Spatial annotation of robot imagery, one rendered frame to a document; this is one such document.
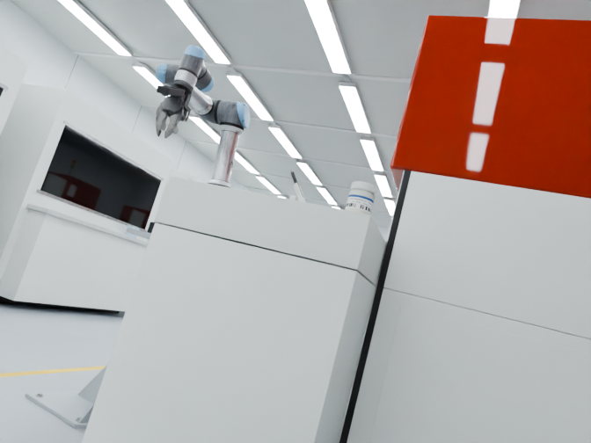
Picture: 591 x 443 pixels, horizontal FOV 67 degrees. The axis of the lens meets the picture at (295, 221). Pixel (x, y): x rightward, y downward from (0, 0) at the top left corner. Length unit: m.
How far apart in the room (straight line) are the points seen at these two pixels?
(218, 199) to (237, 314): 0.33
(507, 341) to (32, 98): 4.51
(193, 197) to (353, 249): 0.50
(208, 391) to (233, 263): 0.34
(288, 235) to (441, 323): 0.55
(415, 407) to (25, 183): 3.92
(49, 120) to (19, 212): 0.87
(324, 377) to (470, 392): 0.49
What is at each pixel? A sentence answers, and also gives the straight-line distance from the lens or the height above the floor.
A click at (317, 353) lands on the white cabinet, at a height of 0.60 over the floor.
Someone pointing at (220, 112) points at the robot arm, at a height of 1.45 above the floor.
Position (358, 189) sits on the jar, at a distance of 1.23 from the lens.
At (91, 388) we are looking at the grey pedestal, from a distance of 2.42.
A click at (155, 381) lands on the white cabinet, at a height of 0.40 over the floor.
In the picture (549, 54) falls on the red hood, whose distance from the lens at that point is 1.76.
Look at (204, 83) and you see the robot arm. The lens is 1.85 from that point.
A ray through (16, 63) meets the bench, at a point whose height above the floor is 1.94.
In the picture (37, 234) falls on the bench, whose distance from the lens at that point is 4.49.
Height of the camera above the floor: 0.70
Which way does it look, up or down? 10 degrees up
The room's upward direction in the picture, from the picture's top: 16 degrees clockwise
